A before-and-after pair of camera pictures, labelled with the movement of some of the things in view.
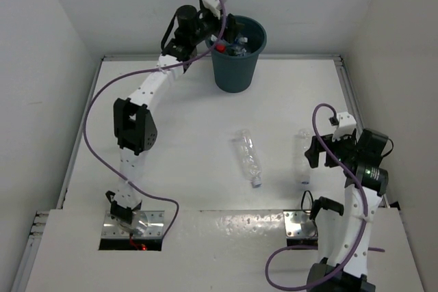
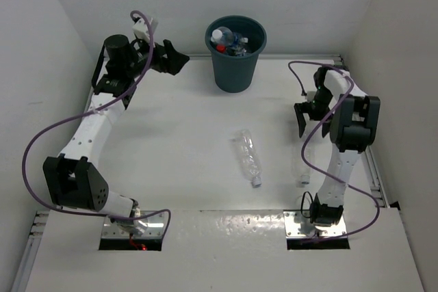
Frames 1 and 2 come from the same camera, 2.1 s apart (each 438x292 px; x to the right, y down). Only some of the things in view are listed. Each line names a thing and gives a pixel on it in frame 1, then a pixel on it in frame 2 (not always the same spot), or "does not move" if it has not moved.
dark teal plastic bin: x=235 y=74 does not move
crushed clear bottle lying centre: x=250 y=159 does not move
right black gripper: x=313 y=153 to x=304 y=108
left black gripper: x=232 y=29 to x=173 y=62
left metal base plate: x=144 y=223 does not move
